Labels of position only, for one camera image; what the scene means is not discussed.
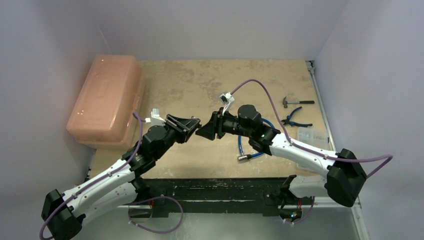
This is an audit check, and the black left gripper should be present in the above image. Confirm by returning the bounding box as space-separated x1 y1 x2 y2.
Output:
154 115 200 160

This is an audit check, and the blue cable lock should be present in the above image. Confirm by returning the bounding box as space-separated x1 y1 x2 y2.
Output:
237 135 265 163

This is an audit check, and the brass padlock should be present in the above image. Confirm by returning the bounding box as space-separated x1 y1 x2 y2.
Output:
191 116 202 130

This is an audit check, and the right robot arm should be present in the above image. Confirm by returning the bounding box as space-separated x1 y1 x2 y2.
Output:
195 104 367 207

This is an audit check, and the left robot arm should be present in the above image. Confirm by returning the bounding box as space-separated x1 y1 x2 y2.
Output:
38 114 201 240

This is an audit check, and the pink plastic storage box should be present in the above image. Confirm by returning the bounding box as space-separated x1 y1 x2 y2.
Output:
66 54 145 150

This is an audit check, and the clear plastic parts box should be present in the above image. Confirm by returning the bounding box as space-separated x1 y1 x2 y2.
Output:
297 127 333 150

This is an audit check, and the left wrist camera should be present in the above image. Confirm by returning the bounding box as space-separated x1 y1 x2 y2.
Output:
145 108 165 126

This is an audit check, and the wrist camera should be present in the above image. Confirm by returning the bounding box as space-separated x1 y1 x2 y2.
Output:
219 92 235 114
145 108 165 126

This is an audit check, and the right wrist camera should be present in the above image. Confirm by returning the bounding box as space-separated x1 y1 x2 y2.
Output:
219 92 235 114

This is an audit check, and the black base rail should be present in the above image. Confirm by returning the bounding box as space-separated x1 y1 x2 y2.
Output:
130 175 313 218

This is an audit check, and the small black handled hammer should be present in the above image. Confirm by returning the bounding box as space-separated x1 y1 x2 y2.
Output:
282 97 315 108

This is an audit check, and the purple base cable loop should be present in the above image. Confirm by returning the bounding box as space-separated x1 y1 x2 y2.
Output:
127 193 185 234

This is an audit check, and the aluminium frame rail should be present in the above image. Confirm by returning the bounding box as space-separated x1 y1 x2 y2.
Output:
305 60 370 240

